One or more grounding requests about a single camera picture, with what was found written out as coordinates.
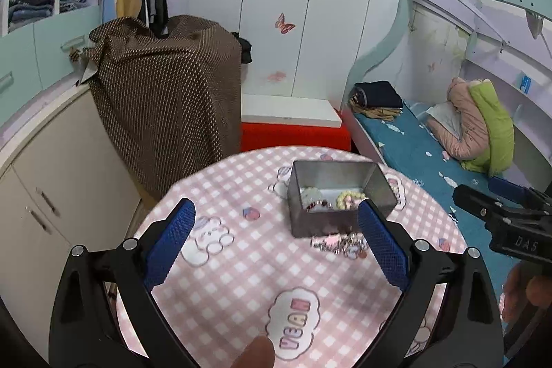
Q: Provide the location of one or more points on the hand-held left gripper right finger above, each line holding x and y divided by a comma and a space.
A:
384, 243

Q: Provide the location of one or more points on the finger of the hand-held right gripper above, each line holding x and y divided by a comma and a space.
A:
504, 188
474, 202

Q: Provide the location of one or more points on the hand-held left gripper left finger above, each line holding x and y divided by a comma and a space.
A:
168, 243

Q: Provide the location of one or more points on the grey metal tin box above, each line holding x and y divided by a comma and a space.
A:
319, 223

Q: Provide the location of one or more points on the pale jade pendant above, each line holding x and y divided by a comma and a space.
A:
310, 194

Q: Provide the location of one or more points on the person's right hand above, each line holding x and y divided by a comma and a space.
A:
528, 292

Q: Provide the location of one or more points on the person's left hand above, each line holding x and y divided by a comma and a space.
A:
254, 353

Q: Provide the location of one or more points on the green quilt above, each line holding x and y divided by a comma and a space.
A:
496, 131

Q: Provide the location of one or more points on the teal candy print bedsheet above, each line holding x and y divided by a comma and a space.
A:
431, 161

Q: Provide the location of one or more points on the pink checkered bear tablecloth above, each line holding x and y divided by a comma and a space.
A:
241, 230

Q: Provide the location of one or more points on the pink jacket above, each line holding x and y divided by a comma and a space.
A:
468, 122

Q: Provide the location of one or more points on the white pillow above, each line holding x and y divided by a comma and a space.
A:
444, 118

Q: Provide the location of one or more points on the small blue box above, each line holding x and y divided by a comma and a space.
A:
526, 82

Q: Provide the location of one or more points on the beige cabinet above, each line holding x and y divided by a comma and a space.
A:
77, 161

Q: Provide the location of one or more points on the tan folded clothes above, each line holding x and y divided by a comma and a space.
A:
379, 114

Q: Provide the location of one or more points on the red stool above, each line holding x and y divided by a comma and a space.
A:
293, 139

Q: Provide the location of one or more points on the brown dotted cloth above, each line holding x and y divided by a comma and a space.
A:
172, 100

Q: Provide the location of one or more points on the dark folded clothes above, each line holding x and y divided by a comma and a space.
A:
377, 94

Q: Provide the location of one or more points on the white board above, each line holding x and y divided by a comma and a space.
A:
289, 109

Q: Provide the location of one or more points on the grey hanging cloth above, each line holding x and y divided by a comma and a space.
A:
534, 25

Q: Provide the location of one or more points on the faded pink butterfly sticker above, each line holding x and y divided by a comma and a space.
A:
277, 76

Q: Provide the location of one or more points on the pine cone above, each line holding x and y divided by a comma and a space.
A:
74, 54

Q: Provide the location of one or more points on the black cloth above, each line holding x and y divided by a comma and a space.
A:
245, 47

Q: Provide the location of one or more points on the teal drawer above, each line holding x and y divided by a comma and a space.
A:
17, 75
60, 31

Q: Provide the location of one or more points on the stack of folded jeans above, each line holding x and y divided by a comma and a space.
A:
30, 10

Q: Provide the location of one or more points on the teal bunk bed frame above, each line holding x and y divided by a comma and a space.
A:
390, 40

